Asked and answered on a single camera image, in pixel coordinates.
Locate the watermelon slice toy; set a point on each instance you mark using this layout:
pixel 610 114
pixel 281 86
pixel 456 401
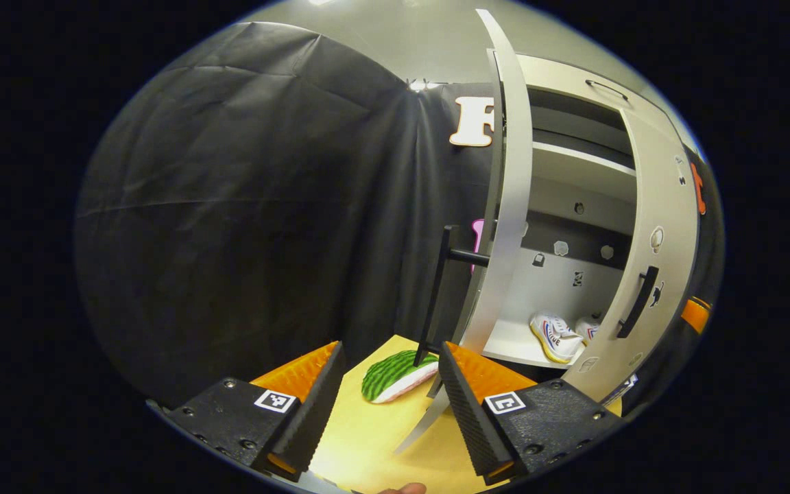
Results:
pixel 395 374

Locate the white cabinet drawer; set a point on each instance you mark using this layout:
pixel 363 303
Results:
pixel 559 74

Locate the black backdrop cloth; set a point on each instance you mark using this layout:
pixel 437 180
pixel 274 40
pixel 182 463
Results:
pixel 230 206

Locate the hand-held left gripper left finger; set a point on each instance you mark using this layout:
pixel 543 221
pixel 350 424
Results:
pixel 309 412

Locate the white shoe cabinet door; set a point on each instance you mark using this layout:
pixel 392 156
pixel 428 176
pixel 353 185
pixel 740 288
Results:
pixel 515 171
pixel 662 206

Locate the white shoe cabinet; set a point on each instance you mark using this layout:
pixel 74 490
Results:
pixel 573 219

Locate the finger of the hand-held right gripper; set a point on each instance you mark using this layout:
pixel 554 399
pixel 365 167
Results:
pixel 695 314

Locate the dark blue and white box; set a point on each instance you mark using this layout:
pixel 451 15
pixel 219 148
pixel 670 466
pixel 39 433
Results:
pixel 620 390

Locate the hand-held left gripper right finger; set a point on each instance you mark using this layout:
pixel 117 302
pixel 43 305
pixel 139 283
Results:
pixel 470 412

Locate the white cabinet shelf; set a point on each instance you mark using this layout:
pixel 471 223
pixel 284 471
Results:
pixel 580 158

